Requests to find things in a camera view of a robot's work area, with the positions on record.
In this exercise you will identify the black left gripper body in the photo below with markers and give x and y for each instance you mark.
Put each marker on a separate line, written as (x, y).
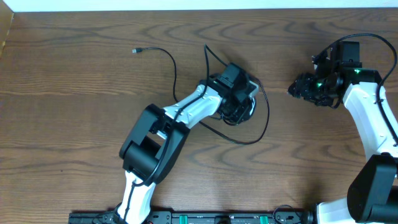
(237, 113)

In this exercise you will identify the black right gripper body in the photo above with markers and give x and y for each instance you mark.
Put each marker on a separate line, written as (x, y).
(315, 89)

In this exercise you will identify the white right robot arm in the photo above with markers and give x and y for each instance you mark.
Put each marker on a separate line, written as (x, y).
(340, 79)

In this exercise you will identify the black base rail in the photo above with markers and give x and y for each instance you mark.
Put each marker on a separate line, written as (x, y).
(167, 217)

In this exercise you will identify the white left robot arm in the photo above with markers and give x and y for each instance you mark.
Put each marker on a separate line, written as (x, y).
(156, 140)

